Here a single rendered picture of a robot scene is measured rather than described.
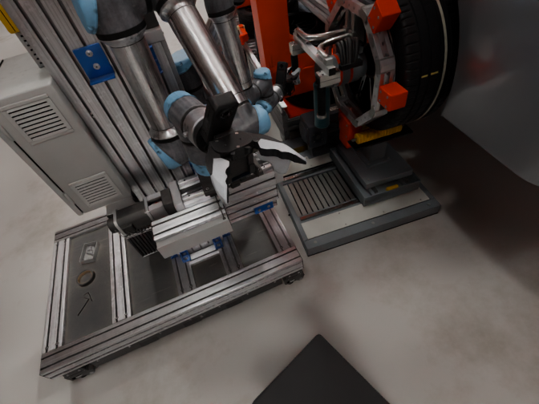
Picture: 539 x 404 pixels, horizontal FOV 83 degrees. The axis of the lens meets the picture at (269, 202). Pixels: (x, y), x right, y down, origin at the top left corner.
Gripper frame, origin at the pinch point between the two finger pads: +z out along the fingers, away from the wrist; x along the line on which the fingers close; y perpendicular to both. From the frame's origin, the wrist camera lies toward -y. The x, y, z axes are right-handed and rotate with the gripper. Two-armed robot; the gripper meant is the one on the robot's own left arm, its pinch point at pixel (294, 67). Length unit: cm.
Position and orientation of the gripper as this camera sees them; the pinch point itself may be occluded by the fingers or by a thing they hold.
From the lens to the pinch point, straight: 168.3
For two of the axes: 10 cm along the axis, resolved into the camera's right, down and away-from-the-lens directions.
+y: 1.4, 6.5, 7.5
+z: 4.8, -7.1, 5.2
